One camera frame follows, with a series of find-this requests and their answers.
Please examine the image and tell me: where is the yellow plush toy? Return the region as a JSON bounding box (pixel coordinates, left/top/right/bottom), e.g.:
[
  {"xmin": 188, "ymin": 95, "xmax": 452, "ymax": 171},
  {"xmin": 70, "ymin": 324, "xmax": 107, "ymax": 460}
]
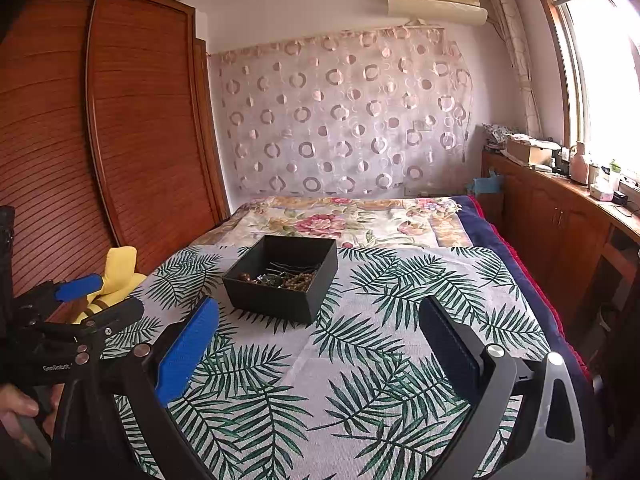
[{"xmin": 86, "ymin": 246, "xmax": 149, "ymax": 324}]

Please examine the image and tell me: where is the white pearl necklace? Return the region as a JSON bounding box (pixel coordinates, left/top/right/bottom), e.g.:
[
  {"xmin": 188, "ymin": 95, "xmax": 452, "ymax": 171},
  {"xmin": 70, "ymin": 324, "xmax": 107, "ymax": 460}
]
[{"xmin": 280, "ymin": 267, "xmax": 319, "ymax": 292}]

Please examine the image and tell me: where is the wall air conditioner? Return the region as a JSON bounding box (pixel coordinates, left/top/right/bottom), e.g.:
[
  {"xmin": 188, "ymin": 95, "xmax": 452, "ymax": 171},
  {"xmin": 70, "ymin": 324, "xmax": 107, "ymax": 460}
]
[{"xmin": 387, "ymin": 0, "xmax": 489, "ymax": 27}]

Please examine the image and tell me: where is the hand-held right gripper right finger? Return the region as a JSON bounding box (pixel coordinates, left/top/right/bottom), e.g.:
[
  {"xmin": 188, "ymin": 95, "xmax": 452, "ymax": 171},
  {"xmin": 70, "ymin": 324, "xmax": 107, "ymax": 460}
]
[{"xmin": 418, "ymin": 296, "xmax": 589, "ymax": 480}]

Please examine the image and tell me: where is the tied patterned window drape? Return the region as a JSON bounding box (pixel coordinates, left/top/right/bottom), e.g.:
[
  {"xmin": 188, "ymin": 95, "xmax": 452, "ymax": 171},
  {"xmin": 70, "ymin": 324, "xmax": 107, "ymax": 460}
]
[{"xmin": 486, "ymin": 0, "xmax": 545, "ymax": 137}]

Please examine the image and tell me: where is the patterned cloth bag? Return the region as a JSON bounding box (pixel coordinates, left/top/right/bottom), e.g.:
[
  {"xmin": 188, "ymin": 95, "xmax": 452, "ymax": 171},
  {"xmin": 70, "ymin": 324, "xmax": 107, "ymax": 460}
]
[{"xmin": 482, "ymin": 123, "xmax": 522, "ymax": 154}]

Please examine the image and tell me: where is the green leaf print tablecloth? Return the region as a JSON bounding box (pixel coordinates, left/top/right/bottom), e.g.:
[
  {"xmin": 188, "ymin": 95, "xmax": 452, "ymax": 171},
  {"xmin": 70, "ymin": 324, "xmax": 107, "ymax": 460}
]
[{"xmin": 100, "ymin": 244, "xmax": 557, "ymax": 480}]

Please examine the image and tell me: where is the sheer circle pattern curtain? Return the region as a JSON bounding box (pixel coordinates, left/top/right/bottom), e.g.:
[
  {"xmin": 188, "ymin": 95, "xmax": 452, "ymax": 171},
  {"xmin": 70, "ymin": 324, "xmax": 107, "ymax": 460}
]
[{"xmin": 206, "ymin": 24, "xmax": 475, "ymax": 199}]

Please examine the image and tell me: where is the floral bedspread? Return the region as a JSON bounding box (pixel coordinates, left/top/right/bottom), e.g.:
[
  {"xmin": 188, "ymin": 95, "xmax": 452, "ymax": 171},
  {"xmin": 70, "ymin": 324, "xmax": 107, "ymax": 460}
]
[{"xmin": 189, "ymin": 195, "xmax": 475, "ymax": 252}]

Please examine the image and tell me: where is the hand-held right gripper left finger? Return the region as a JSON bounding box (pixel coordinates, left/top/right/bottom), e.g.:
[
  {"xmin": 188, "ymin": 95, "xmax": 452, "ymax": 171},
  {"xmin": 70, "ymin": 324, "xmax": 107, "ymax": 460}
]
[{"xmin": 50, "ymin": 296, "xmax": 221, "ymax": 480}]

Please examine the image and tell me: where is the person's left hand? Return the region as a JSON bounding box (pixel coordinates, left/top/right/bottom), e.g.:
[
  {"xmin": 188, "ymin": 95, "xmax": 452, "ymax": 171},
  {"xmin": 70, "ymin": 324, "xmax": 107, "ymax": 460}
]
[{"xmin": 0, "ymin": 382, "xmax": 55, "ymax": 455}]

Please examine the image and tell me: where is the brown wooden sideboard cabinet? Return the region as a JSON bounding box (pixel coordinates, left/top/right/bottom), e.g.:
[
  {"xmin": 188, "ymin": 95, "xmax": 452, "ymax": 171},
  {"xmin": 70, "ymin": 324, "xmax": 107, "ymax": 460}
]
[{"xmin": 480, "ymin": 151, "xmax": 640, "ymax": 333}]

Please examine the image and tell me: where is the navy blanket with red edge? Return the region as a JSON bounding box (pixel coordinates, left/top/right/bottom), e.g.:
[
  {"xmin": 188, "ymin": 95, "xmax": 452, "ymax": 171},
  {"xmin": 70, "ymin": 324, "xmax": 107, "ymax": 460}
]
[{"xmin": 451, "ymin": 194, "xmax": 597, "ymax": 397}]

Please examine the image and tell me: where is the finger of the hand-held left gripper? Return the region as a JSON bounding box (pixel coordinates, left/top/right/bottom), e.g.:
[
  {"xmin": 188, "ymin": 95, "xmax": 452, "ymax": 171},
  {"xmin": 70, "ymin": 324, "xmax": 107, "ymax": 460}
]
[
  {"xmin": 35, "ymin": 273, "xmax": 104, "ymax": 307},
  {"xmin": 50, "ymin": 297, "xmax": 146, "ymax": 347}
]

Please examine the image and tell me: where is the cardboard box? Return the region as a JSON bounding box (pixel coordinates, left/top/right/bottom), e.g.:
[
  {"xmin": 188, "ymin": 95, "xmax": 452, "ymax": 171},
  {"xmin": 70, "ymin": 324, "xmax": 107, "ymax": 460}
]
[{"xmin": 506, "ymin": 136, "xmax": 562, "ymax": 167}]

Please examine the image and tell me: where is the pink and white jug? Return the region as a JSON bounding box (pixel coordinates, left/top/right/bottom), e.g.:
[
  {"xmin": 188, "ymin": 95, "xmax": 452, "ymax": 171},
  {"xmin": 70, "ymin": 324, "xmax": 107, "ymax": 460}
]
[{"xmin": 570, "ymin": 141, "xmax": 592, "ymax": 185}]

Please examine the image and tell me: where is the black jewelry box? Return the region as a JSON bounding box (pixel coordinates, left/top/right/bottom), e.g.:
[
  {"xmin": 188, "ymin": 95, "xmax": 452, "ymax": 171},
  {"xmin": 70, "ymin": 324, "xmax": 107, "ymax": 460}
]
[{"xmin": 222, "ymin": 235, "xmax": 339, "ymax": 325}]

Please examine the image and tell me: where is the window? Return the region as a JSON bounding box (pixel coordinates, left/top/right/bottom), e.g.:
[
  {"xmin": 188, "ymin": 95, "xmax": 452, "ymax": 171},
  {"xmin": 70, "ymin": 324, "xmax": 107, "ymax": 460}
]
[{"xmin": 530, "ymin": 0, "xmax": 640, "ymax": 183}]

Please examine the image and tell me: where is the brown wooden wardrobe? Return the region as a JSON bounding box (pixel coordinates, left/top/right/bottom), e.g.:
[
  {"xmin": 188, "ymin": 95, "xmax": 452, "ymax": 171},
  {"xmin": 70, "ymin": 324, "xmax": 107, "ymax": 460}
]
[{"xmin": 0, "ymin": 0, "xmax": 232, "ymax": 322}]

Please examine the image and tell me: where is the blue paper bag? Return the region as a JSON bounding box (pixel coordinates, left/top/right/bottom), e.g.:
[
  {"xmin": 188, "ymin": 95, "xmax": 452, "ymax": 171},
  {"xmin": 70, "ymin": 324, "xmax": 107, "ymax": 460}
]
[{"xmin": 470, "ymin": 169, "xmax": 503, "ymax": 195}]

